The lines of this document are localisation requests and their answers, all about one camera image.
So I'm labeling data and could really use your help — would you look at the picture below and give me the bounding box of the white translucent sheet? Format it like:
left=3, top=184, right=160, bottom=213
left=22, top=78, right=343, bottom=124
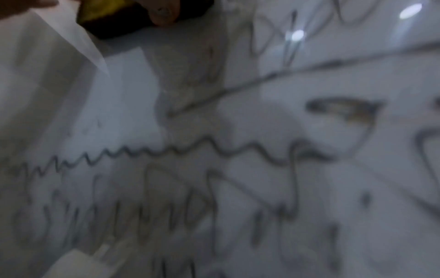
left=29, top=0, right=111, bottom=78

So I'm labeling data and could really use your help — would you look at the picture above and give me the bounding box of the large scribbled whiteboard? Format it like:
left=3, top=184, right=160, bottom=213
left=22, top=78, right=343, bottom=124
left=0, top=0, right=440, bottom=278

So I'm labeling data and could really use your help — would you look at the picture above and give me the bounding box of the yellow and black whiteboard eraser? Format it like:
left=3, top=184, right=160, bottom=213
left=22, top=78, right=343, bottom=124
left=76, top=0, right=216, bottom=40

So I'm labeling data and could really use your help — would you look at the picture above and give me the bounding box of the person's left hand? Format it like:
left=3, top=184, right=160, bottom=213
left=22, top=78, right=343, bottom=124
left=0, top=0, right=59, bottom=20

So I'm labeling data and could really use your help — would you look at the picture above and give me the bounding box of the person's right hand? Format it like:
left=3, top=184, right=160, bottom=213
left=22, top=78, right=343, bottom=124
left=146, top=0, right=181, bottom=27

